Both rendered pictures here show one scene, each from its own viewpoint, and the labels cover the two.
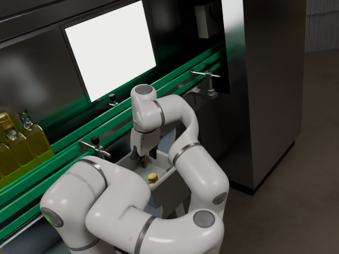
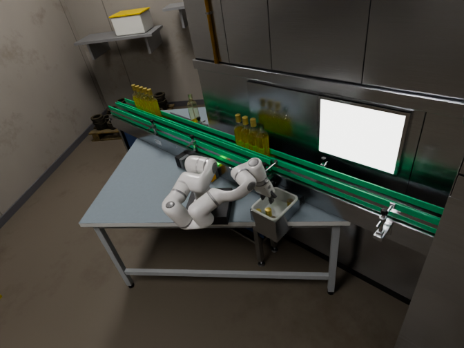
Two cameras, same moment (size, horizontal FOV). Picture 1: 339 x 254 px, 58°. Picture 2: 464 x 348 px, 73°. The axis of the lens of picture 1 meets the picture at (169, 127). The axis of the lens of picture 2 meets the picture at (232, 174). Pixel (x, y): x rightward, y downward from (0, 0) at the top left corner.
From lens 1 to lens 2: 142 cm
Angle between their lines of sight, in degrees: 72
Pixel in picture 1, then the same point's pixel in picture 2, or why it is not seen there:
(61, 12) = (324, 88)
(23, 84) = (284, 112)
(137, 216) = (179, 186)
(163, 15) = (439, 143)
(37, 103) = (287, 126)
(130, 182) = (195, 179)
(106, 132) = (293, 170)
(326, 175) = not seen: outside the picture
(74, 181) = (195, 160)
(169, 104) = (240, 177)
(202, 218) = (169, 204)
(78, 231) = not seen: hidden behind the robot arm
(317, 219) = not seen: outside the picture
